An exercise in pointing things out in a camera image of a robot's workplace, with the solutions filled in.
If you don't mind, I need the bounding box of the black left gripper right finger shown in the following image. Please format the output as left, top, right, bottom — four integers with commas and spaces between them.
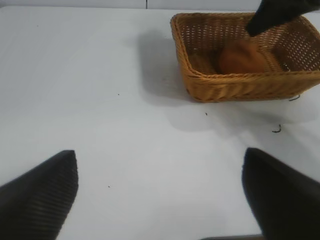
241, 147, 320, 240

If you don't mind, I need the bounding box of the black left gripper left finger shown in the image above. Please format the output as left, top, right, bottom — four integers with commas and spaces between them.
0, 149, 80, 240

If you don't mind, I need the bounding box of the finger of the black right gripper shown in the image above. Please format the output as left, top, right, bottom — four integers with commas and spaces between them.
246, 0, 320, 37

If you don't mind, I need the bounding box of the orange fruit with knob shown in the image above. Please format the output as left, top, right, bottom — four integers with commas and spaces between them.
218, 41, 266, 75

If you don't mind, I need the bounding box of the brown wicker basket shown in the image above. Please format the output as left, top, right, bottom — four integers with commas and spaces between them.
170, 12, 320, 103

